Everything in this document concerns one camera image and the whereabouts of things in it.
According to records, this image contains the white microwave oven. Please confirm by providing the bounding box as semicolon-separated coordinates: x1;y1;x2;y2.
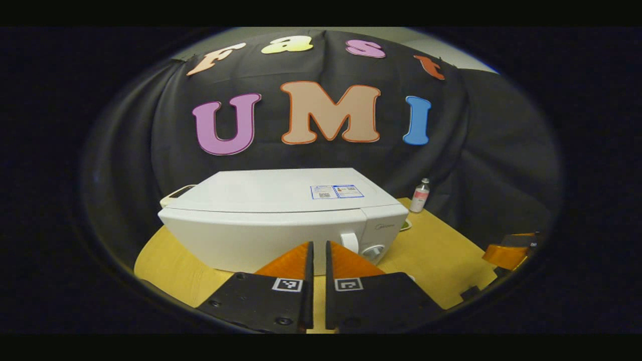
158;168;409;275

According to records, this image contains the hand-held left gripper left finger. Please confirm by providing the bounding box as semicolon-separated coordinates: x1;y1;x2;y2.
197;242;314;334

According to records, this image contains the white toaster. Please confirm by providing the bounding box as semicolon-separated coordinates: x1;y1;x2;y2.
159;185;197;209

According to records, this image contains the small bottle with pink label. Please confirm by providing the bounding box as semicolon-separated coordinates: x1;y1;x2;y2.
410;178;431;213

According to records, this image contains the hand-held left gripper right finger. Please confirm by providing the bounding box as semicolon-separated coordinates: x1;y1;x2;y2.
325;241;444;334

